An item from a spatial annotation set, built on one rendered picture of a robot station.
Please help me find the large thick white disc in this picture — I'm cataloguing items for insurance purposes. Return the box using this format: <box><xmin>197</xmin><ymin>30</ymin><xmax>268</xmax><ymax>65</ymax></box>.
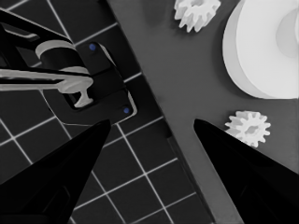
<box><xmin>221</xmin><ymin>0</ymin><xmax>299</xmax><ymax>101</ymax></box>

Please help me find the small white toothed gear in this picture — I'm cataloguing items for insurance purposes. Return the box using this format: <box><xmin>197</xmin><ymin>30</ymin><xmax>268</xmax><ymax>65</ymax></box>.
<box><xmin>224</xmin><ymin>110</ymin><xmax>272</xmax><ymax>148</ymax></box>
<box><xmin>173</xmin><ymin>0</ymin><xmax>222</xmax><ymax>34</ymax></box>

